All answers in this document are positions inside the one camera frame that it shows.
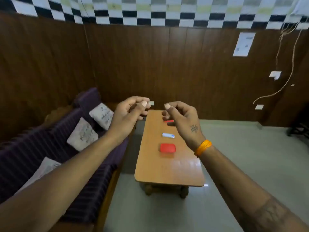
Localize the person's left hand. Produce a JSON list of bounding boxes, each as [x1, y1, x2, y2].
[[106, 95, 151, 143]]

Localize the person's right hand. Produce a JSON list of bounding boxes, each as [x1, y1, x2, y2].
[[161, 101, 206, 152]]

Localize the person's left forearm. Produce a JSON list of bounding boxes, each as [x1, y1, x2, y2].
[[0, 131, 129, 232]]

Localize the person's right forearm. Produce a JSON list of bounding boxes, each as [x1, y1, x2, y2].
[[196, 142, 309, 232]]

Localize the red plastic box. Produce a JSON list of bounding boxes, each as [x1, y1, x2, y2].
[[160, 143, 176, 153]]

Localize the white printed cushion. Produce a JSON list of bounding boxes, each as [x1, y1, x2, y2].
[[14, 157, 62, 196], [89, 103, 114, 131], [67, 117, 99, 152]]

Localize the orange thread wristband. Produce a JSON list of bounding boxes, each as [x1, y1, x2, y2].
[[194, 140, 213, 158]]

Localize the wooden coffee table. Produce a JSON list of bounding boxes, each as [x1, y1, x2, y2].
[[134, 109, 206, 199]]

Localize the purple striped sofa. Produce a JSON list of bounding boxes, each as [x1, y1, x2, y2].
[[0, 87, 136, 232]]

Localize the black chair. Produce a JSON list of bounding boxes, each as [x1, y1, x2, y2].
[[286, 103, 309, 143]]

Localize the white paper sheet on wall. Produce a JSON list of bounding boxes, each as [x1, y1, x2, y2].
[[232, 32, 256, 57]]

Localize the beige hanging cable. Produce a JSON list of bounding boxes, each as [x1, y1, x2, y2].
[[253, 22, 304, 105]]

